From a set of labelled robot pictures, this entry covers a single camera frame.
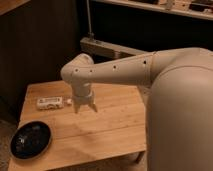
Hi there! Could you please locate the thin metal pole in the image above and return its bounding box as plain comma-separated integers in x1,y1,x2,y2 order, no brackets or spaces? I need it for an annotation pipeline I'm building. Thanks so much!
86,0,94,41

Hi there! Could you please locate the wooden shelf with items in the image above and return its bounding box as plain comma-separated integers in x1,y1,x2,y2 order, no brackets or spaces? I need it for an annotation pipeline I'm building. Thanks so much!
93,0,213,21

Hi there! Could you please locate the clear plastic bottle white label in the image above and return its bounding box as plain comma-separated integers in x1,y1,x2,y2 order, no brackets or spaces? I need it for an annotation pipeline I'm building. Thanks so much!
36,96,72,110

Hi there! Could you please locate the wooden table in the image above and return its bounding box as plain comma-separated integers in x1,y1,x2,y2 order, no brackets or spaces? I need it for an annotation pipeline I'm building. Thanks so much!
8,81,146,171

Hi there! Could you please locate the black ceramic bowl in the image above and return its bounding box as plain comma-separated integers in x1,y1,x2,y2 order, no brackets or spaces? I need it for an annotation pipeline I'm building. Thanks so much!
10,121,51,159

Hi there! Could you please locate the grey metal rail beam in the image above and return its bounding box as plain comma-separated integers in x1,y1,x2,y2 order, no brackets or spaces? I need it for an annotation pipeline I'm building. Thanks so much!
80,37,144,59

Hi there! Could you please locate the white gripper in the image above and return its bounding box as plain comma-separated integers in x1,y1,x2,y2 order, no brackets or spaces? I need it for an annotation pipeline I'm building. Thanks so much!
72,83,98,114

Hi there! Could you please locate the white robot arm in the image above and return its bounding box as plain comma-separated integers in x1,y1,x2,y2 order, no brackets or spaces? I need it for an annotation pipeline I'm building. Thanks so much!
61,48,213,171

